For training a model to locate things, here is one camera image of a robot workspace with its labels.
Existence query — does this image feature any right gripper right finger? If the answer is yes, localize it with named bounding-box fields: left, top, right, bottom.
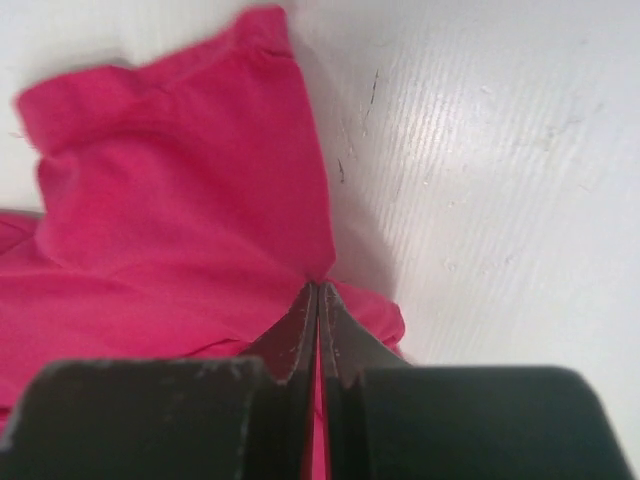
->
left=318, top=283, right=632, bottom=479

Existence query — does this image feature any pink t shirt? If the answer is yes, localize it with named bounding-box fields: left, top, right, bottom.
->
left=1, top=6, right=404, bottom=479

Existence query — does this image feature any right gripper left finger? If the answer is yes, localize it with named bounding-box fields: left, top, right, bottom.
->
left=1, top=284, right=318, bottom=479

